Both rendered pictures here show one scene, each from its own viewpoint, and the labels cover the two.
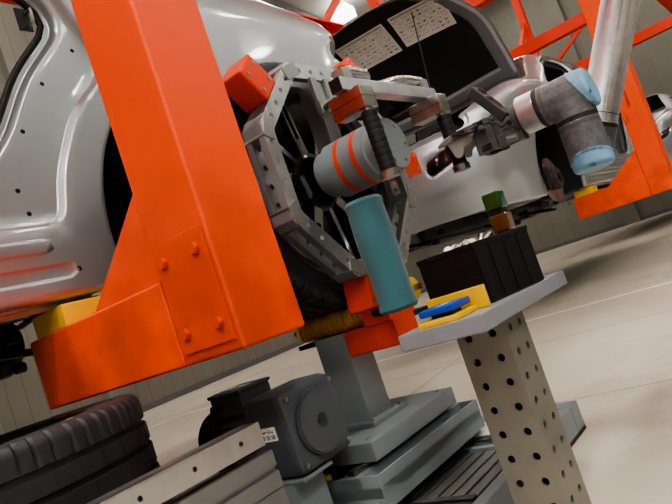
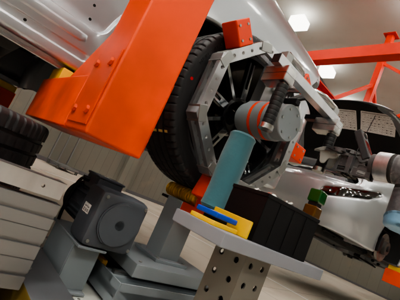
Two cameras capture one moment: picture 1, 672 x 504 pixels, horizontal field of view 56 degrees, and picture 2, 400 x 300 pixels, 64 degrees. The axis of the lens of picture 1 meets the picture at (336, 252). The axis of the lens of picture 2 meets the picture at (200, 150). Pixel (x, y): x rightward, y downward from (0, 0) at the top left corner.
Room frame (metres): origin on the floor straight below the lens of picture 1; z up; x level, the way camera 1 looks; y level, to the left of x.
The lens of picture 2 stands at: (0.39, -0.24, 0.48)
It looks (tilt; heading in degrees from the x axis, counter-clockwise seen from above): 9 degrees up; 14
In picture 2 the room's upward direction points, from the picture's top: 24 degrees clockwise
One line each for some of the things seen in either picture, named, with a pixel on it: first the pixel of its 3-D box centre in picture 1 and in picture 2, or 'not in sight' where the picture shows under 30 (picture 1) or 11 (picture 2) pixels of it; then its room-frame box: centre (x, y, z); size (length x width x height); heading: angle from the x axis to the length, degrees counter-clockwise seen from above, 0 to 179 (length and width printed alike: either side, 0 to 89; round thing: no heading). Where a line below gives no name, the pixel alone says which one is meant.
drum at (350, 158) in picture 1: (361, 159); (266, 121); (1.54, -0.13, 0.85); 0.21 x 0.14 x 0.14; 53
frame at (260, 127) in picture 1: (339, 170); (251, 119); (1.58, -0.07, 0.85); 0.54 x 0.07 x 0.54; 143
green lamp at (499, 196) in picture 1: (494, 201); (317, 196); (1.42, -0.37, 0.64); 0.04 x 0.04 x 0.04; 53
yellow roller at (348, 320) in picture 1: (335, 322); (187, 194); (1.69, 0.06, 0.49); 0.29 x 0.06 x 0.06; 53
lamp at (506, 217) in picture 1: (502, 222); (311, 212); (1.42, -0.37, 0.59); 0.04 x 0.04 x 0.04; 53
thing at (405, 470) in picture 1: (380, 455); (149, 280); (1.69, 0.06, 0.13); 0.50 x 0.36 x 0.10; 143
